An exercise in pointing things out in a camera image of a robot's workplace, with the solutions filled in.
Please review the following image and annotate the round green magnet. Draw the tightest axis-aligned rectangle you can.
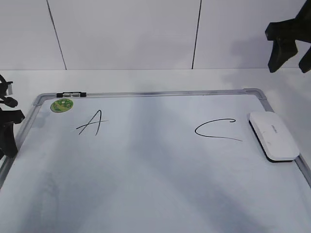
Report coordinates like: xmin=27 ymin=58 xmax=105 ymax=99
xmin=50 ymin=99 xmax=73 ymax=113

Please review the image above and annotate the white whiteboard eraser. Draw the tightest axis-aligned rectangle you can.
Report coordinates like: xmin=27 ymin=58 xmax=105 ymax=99
xmin=249 ymin=112 xmax=300 ymax=163

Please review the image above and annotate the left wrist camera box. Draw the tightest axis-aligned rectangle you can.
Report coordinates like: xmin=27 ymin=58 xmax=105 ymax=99
xmin=0 ymin=75 xmax=13 ymax=96

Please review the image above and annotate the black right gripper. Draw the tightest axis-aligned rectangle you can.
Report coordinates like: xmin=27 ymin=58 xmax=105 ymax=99
xmin=265 ymin=0 xmax=311 ymax=73

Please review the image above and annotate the white board with grey frame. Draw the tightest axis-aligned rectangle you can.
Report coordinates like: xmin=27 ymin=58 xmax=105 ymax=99
xmin=0 ymin=88 xmax=311 ymax=233

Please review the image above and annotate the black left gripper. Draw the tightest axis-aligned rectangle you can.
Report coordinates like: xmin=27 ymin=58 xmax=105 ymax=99
xmin=0 ymin=96 xmax=25 ymax=158

